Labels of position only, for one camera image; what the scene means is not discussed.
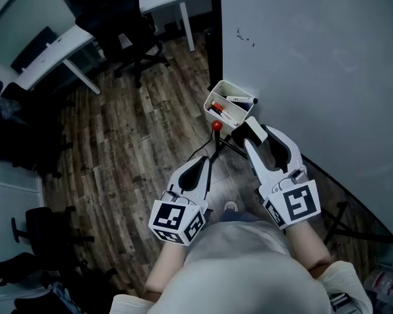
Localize black desk divider panel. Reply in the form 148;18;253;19
10;26;59;75

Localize white marker with black cap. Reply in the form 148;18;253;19
225;95;259;105

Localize black tripod stand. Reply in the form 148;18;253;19
206;132;250;189

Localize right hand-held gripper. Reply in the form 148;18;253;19
244;124;322;231

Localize white whiteboard box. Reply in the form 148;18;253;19
203;80;255;135

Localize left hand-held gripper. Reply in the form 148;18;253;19
148;156;214;247

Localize white marker with purple cap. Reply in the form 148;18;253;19
208;107;240;127

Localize person's left forearm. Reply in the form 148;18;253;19
145;239;188;294

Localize black cable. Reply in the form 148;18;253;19
185;130;217;164

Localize clear plastic container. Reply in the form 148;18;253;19
362;262;393;314

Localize black whiteboard frame post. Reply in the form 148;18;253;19
208;0;223;86

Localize large whiteboard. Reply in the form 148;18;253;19
220;0;393;240

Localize person's right forearm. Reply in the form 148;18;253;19
285;220;332;271

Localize black office chair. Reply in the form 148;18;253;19
0;252;119;314
74;0;172;90
10;205;96;265
0;79;75;179

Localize black whiteboard foot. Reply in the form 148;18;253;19
322;200;393;245

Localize person's light grey shirt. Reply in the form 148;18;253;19
109;220;375;314

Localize person's blue trouser leg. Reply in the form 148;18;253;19
219;209;261;224

